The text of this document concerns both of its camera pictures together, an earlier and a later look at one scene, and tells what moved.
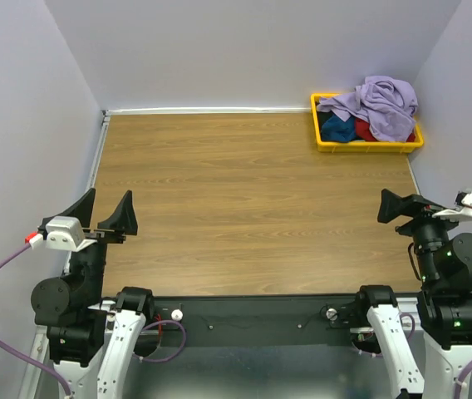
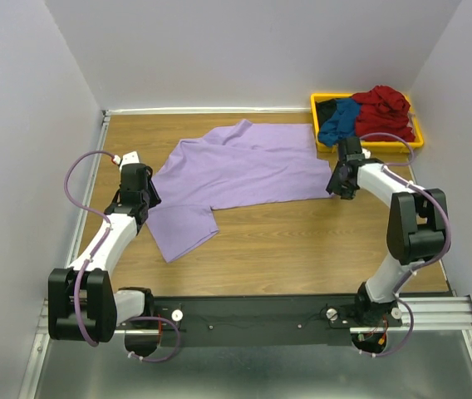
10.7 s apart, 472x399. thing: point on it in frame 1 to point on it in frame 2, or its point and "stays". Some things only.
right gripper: (392, 204) to (346, 194)
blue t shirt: (336, 130) stays
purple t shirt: (387, 104) to (243, 164)
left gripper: (123, 219) to (155, 198)
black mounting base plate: (262, 321) stays
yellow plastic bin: (360, 146) stays
